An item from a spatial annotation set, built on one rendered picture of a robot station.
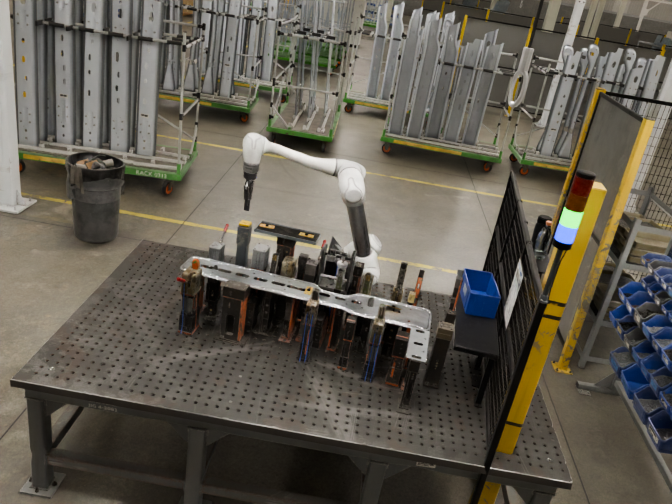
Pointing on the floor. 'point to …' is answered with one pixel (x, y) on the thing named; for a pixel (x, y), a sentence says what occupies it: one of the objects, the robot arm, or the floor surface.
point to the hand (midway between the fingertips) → (247, 204)
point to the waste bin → (95, 194)
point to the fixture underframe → (204, 448)
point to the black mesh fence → (502, 239)
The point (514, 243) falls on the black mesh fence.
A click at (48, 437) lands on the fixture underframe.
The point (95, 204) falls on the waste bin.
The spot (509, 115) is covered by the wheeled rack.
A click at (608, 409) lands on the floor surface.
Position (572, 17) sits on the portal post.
